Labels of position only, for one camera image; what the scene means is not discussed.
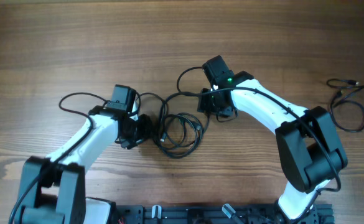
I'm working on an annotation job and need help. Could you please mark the black left camera cable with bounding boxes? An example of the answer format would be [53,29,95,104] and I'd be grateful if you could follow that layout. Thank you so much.
[8,91,108,224]

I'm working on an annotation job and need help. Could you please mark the black right camera cable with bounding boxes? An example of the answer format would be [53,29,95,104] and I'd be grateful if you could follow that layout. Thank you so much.
[176,66,342,224]

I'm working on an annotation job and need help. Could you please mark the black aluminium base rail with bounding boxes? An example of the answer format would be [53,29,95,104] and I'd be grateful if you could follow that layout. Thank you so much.
[113,203,335,224]

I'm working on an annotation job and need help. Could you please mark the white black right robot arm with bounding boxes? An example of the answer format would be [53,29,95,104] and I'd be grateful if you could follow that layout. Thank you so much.
[198,55,348,223]

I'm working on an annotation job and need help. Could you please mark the black thin USB cable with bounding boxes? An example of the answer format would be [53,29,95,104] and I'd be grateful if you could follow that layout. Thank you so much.
[325,78,364,134]

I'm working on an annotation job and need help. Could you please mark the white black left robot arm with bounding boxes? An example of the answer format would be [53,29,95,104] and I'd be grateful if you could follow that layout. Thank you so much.
[9,85,151,223]

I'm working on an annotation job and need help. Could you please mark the black thick USB cable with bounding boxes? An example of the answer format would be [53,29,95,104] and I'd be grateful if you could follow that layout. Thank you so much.
[134,91,210,159]

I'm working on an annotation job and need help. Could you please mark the black camera cable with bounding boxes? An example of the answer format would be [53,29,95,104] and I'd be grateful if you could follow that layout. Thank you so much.
[176,66,342,224]
[8,91,108,224]

